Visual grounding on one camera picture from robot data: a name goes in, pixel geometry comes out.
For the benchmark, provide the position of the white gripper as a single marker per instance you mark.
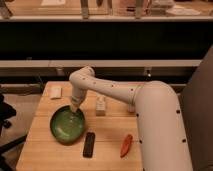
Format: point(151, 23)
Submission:
point(75, 103)

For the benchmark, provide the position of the green ceramic bowl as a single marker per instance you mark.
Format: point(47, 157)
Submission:
point(67, 126)

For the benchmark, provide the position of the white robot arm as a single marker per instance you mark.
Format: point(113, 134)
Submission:
point(164, 145)

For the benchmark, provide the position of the white block left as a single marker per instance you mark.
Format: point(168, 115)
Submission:
point(55, 92)

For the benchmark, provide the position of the white block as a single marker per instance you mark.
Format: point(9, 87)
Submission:
point(55, 92)
point(101, 105)

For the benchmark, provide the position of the white block center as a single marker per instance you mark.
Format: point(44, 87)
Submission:
point(101, 105)

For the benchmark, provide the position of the black rectangular remote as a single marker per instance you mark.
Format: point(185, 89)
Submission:
point(89, 145)

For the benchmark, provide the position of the orange carrot toy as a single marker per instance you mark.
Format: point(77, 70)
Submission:
point(126, 145)

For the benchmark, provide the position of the black office chair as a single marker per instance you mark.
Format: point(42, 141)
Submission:
point(7, 111)

